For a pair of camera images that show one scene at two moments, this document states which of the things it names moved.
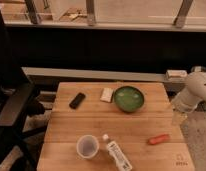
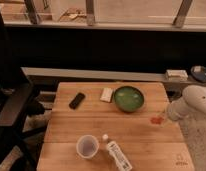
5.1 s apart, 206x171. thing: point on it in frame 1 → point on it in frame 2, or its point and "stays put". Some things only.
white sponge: (106, 94) stays put
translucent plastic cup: (87, 146) stays put
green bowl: (128, 98) stays put
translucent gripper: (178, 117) → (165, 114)
